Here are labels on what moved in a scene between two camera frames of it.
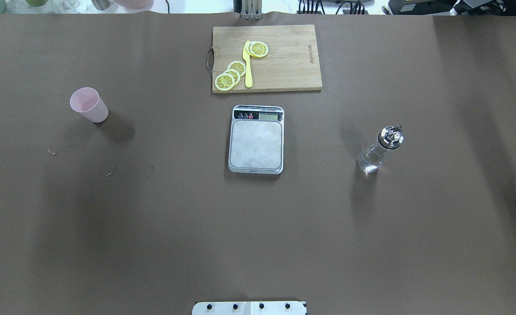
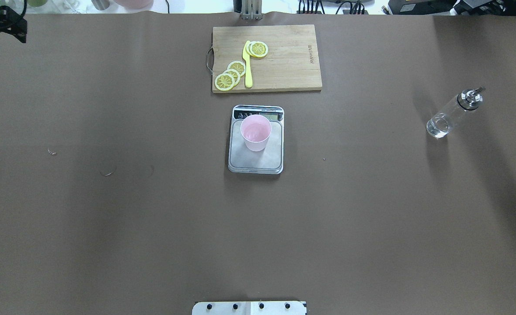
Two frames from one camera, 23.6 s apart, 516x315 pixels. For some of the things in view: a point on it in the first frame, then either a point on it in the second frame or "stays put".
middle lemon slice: [235, 75] stays put
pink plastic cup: [87, 101] → [256, 130]
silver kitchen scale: [256, 139] stays put
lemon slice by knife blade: [257, 49] stays put
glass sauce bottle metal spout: [371, 158] → [439, 126]
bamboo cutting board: [292, 62] stays put
